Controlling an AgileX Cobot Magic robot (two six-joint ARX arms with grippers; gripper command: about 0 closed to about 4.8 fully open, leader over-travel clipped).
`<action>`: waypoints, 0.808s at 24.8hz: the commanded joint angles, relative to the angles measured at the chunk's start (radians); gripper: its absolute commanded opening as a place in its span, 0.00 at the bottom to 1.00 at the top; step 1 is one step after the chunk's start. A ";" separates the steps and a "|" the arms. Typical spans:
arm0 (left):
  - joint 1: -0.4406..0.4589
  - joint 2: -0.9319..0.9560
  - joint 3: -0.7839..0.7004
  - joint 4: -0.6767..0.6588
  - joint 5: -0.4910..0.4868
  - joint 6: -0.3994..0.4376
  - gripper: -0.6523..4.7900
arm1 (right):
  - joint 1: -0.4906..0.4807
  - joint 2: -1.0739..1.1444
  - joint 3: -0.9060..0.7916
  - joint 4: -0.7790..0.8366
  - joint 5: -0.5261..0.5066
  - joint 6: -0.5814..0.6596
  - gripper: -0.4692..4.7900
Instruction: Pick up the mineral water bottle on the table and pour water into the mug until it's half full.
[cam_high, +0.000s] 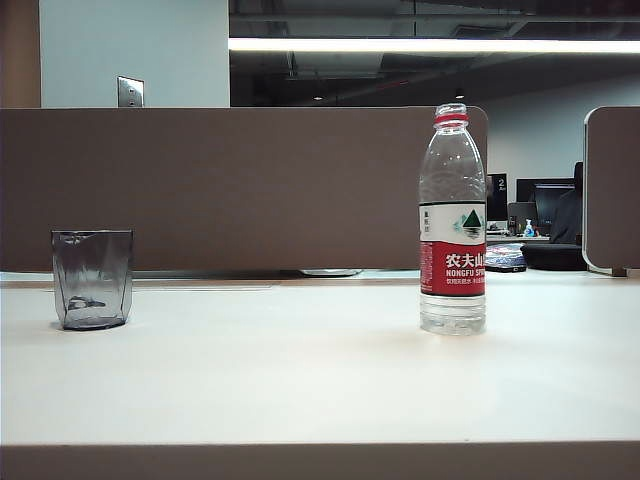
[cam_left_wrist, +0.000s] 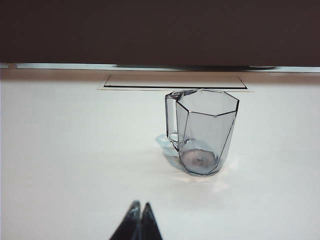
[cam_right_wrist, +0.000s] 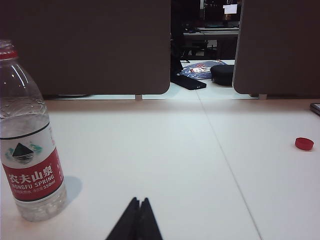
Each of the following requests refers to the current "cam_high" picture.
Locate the clear water bottle red label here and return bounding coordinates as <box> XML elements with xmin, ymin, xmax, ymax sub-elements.
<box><xmin>418</xmin><ymin>102</ymin><xmax>488</xmax><ymax>337</ymax></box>

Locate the faceted grey glass mug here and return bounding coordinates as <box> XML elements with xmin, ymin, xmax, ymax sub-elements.
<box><xmin>51</xmin><ymin>228</ymin><xmax>134</xmax><ymax>331</ymax></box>

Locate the wide brown desk partition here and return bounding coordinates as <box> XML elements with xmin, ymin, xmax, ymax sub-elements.
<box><xmin>0</xmin><ymin>106</ymin><xmax>489</xmax><ymax>274</ymax></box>

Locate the black panel with numeral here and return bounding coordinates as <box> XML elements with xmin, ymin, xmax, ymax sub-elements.
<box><xmin>486</xmin><ymin>173</ymin><xmax>508</xmax><ymax>222</ymax></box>

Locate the patterned cloth bag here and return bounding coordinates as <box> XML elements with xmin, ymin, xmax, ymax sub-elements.
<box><xmin>485</xmin><ymin>244</ymin><xmax>528</xmax><ymax>274</ymax></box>

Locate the long ceiling light strip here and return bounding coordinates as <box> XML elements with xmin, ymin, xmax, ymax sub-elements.
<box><xmin>228</xmin><ymin>37</ymin><xmax>640</xmax><ymax>55</ymax></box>

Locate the black computer monitor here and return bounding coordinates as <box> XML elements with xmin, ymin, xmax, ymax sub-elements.
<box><xmin>515</xmin><ymin>178</ymin><xmax>576</xmax><ymax>232</ymax></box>

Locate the black round cushion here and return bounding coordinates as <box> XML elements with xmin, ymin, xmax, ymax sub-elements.
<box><xmin>519</xmin><ymin>242</ymin><xmax>589</xmax><ymax>272</ymax></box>

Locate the person in dark clothes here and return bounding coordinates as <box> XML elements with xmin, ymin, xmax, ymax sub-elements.
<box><xmin>549</xmin><ymin>161</ymin><xmax>585</xmax><ymax>246</ymax></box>

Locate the brown partition with white edge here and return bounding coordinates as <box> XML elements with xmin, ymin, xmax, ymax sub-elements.
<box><xmin>582</xmin><ymin>105</ymin><xmax>640</xmax><ymax>278</ymax></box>

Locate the metal wall switch plate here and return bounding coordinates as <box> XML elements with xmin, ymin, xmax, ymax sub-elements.
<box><xmin>116</xmin><ymin>75</ymin><xmax>146</xmax><ymax>108</ymax></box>

